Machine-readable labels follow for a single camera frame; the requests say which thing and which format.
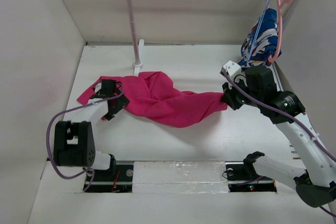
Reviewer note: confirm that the pink trousers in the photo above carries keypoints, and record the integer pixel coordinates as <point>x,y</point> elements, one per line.
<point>152,95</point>

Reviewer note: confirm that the blue wire hanger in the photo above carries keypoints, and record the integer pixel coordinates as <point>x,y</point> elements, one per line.
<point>255,35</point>

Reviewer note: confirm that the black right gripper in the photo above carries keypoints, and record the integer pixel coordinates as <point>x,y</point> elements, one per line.
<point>228,96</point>

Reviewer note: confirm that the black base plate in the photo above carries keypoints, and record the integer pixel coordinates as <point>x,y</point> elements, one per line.
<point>105,181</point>
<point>242,180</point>

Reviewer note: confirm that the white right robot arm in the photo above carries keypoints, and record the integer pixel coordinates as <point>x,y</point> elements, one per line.
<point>315,183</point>

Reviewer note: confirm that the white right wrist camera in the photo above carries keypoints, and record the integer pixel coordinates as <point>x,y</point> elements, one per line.
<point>231,69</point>

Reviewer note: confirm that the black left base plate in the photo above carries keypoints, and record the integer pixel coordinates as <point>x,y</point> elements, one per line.
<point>105,181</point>

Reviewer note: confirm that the pink plastic hanger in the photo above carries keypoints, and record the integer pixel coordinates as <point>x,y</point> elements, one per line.
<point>280,4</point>

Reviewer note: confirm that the blue patterned garment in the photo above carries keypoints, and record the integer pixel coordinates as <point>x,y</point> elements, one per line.
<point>265,44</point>

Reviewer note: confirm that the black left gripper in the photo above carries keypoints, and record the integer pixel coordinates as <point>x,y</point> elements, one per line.
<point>122,102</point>

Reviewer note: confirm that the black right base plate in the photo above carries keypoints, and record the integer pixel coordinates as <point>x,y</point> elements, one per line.
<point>242,180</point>

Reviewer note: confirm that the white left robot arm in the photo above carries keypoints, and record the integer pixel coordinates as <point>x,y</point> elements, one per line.
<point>74,140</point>

